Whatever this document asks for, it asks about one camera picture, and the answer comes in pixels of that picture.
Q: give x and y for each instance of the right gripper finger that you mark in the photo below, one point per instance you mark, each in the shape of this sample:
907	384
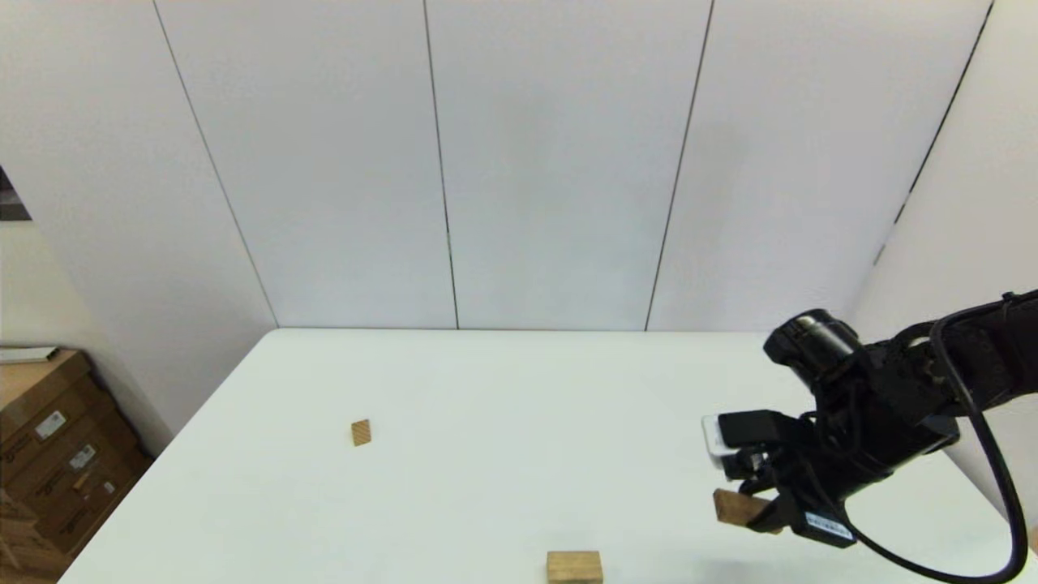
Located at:
785	517
764	483

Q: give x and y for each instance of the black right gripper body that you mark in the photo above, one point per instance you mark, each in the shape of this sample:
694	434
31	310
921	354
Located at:
859	454

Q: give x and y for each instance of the rectangular brown wooden block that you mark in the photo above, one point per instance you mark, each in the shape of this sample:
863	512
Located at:
734	508

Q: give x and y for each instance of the arched light wooden block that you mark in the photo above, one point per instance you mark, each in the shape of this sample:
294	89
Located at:
574	566

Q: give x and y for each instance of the small triangular wooden block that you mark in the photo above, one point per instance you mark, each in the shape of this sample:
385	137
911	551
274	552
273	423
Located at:
362	432

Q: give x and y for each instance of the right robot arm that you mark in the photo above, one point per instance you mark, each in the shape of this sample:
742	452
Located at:
811	349

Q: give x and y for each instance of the brown cardboard box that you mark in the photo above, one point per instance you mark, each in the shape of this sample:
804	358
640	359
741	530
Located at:
81	459
97	507
15	535
40	389

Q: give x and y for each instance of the white flat board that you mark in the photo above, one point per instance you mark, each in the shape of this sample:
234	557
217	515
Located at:
28	355

